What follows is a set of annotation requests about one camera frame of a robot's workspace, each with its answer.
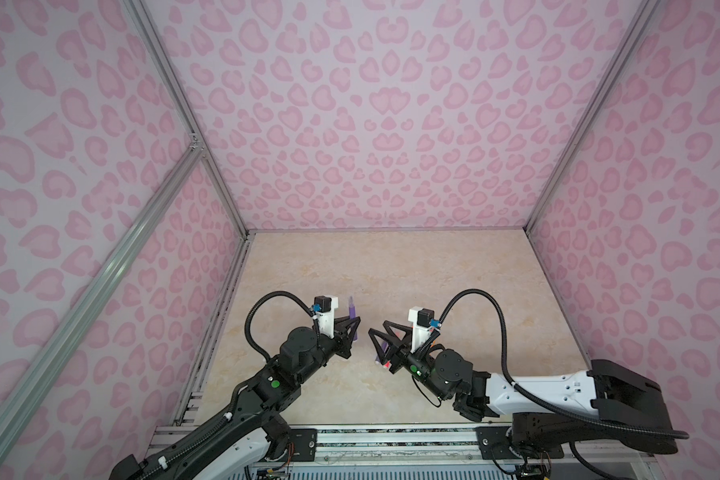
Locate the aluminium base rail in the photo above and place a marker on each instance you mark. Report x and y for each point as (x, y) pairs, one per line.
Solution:
(432, 451)

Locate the purple marker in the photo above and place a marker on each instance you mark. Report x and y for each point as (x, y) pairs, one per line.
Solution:
(384, 353)
(352, 313)

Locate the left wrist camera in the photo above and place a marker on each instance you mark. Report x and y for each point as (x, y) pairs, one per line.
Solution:
(324, 313)

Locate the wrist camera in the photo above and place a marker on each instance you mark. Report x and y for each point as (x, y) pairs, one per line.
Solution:
(423, 326)
(324, 313)

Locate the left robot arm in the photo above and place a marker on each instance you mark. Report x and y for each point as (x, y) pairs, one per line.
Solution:
(250, 427)

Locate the right corner aluminium post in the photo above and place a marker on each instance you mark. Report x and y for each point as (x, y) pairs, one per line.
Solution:
(639, 26)

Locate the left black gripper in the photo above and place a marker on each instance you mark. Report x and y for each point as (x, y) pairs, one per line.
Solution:
(342, 340)

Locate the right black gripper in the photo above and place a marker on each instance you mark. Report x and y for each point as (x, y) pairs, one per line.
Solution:
(400, 354)

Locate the corner aluminium post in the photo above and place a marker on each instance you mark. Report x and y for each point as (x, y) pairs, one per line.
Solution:
(147, 30)
(639, 26)

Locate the diagonal aluminium frame bar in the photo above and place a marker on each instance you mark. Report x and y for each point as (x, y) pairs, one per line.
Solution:
(20, 406)

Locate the left corner aluminium post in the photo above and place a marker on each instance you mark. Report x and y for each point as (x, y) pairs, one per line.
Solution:
(147, 30)

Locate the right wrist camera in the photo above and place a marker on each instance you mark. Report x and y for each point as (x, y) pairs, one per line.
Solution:
(423, 326)

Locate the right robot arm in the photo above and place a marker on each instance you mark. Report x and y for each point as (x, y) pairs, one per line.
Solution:
(605, 402)

